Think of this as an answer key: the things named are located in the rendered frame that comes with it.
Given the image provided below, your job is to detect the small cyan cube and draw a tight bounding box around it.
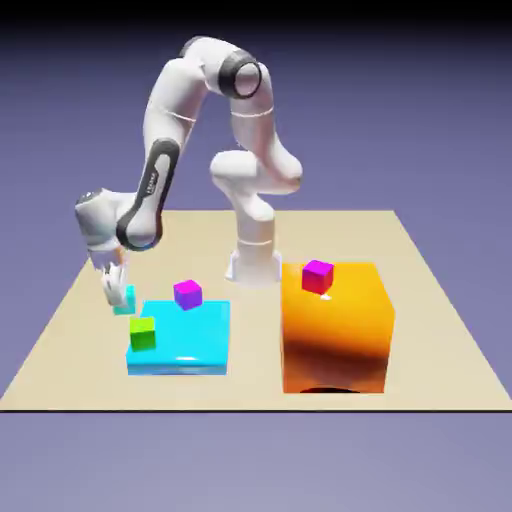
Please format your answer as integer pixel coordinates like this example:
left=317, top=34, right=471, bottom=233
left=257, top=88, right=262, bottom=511
left=112, top=284, right=137, bottom=316

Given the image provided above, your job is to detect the small magenta cube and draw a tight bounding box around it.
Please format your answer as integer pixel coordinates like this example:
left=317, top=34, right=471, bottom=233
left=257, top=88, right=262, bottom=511
left=301, top=259, right=335, bottom=296

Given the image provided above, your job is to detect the large cyan box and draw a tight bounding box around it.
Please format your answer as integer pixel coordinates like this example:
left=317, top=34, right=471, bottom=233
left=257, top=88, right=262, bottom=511
left=125, top=299, right=232, bottom=377

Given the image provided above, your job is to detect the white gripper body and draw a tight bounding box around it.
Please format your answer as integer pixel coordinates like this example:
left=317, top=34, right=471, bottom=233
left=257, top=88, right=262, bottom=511
left=100, top=262, right=130, bottom=308

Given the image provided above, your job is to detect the small green cube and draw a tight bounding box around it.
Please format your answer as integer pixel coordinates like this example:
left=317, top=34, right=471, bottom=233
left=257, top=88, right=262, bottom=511
left=128, top=316, right=157, bottom=353

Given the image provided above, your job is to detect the large orange box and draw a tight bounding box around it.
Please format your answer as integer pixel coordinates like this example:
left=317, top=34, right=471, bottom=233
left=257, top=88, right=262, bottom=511
left=280, top=261, right=396, bottom=395

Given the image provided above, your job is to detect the small purple cube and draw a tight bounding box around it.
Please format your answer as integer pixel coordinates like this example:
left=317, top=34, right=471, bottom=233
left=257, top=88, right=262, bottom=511
left=173, top=279, right=204, bottom=312

